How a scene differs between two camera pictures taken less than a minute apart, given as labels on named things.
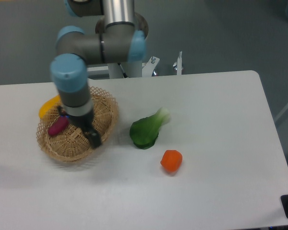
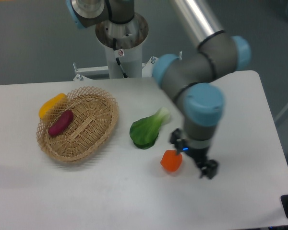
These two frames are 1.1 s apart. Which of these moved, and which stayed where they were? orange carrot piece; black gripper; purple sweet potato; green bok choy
Moved: black gripper
Stayed: purple sweet potato; green bok choy; orange carrot piece
